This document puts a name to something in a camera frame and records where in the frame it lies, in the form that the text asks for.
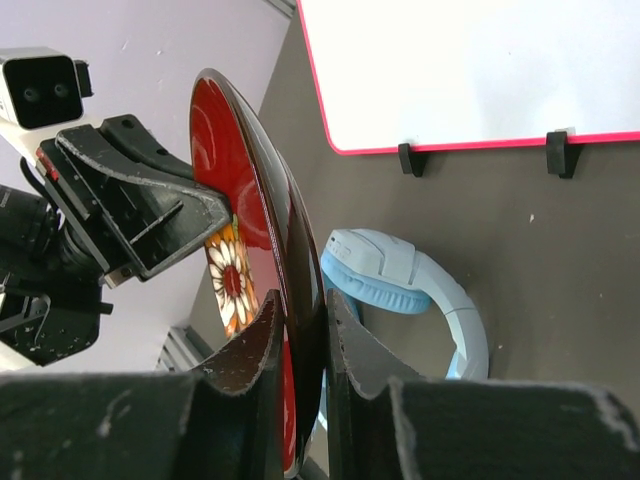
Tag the red floral plate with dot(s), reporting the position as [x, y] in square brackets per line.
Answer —
[268, 245]

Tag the right whiteboard foot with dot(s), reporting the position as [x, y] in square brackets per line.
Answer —
[561, 155]

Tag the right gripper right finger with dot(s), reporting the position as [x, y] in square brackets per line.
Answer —
[386, 421]

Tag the blue headphones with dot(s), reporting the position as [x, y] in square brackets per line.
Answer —
[383, 271]

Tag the red framed whiteboard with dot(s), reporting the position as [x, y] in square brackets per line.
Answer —
[449, 75]

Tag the whiteboard foot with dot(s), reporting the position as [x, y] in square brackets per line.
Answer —
[412, 162]
[561, 155]

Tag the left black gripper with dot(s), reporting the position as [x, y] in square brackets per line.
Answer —
[111, 203]

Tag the left whiteboard foot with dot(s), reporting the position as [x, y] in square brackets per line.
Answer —
[412, 162]

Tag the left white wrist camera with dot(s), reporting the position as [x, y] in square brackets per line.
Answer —
[42, 87]

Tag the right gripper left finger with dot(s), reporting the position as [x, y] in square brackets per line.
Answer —
[223, 420]

